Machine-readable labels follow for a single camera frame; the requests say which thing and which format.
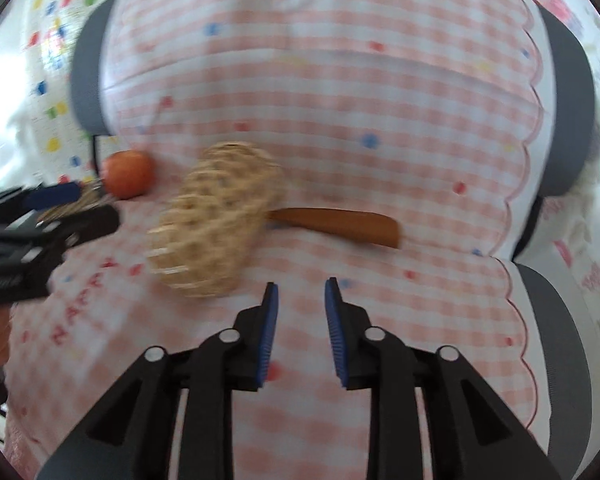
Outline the pink fluffy trash bin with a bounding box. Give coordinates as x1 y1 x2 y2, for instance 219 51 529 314
3 418 50 480

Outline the orange brown leather strip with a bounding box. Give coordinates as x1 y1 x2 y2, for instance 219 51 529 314
268 208 401 248

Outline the grey office chair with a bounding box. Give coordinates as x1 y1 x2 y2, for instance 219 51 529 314
70 0 595 479

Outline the woven straw scrubber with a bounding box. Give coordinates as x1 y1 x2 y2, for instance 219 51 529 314
147 142 284 298

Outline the pink checkered chair cover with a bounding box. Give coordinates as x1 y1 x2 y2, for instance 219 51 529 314
7 0 554 479

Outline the polka dot wall cloth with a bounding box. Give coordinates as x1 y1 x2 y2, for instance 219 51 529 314
0 0 105 188

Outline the floral wall cloth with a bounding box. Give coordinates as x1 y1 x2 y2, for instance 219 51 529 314
529 0 600 411

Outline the bundle of wooden sticks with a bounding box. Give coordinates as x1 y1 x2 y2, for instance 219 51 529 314
36 181 114 224

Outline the orange fruit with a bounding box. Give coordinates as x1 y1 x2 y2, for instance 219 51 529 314
102 150 155 200

